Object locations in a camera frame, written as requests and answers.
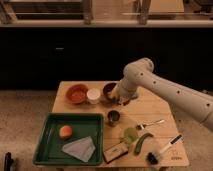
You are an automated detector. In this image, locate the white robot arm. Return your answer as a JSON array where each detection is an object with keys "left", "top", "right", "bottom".
[{"left": 113, "top": 58, "right": 213, "bottom": 132}]

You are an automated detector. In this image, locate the white small cup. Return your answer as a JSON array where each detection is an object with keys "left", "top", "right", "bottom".
[{"left": 87, "top": 88, "right": 101, "bottom": 104}]

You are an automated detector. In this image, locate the metal cup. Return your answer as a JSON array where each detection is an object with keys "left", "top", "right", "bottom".
[{"left": 107, "top": 110, "right": 120, "bottom": 126}]

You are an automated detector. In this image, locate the dark brown bowl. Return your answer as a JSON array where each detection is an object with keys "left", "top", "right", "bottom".
[{"left": 103, "top": 82, "right": 118, "bottom": 102}]

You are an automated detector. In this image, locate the orange bowl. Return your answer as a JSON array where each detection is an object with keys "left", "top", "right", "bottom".
[{"left": 65, "top": 84, "right": 88, "bottom": 104}]

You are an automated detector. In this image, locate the metal fork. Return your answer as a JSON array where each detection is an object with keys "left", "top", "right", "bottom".
[{"left": 136, "top": 120, "right": 165, "bottom": 130}]

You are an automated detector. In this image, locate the green round lid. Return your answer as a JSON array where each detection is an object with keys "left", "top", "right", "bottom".
[{"left": 123, "top": 127, "right": 138, "bottom": 144}]

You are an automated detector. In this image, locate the wooden table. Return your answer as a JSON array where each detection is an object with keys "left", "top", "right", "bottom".
[{"left": 33, "top": 80, "right": 190, "bottom": 169}]

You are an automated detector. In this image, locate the orange fruit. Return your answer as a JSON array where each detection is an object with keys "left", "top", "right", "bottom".
[{"left": 59, "top": 125, "right": 73, "bottom": 139}]

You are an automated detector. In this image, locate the black wooden eraser block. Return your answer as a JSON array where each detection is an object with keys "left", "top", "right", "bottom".
[{"left": 103, "top": 143, "right": 128, "bottom": 163}]

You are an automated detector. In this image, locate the green cucumber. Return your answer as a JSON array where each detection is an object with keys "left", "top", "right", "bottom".
[{"left": 134, "top": 133, "right": 154, "bottom": 155}]

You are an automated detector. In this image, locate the grey folded cloth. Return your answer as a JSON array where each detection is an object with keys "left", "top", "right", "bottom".
[{"left": 62, "top": 136, "right": 96, "bottom": 162}]

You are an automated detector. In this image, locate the black white dish brush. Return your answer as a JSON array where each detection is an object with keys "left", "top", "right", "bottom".
[{"left": 147, "top": 134, "right": 182, "bottom": 165}]

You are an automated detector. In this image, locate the green plastic tray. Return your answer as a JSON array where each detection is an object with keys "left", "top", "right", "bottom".
[{"left": 33, "top": 113, "right": 103, "bottom": 166}]

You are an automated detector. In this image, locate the black object at floor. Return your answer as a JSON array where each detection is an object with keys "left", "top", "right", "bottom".
[{"left": 4, "top": 152, "right": 14, "bottom": 171}]

